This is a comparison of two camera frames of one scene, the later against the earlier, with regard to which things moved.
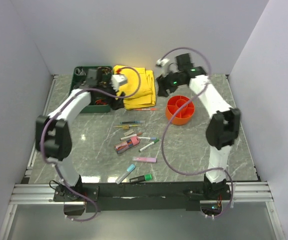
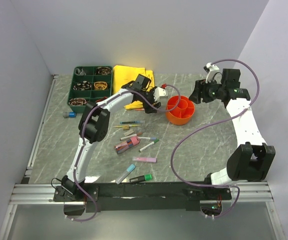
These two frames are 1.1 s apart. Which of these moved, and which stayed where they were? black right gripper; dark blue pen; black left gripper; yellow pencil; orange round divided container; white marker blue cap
Moved: black right gripper; black left gripper
Stayed: yellow pencil; white marker blue cap; dark blue pen; orange round divided container
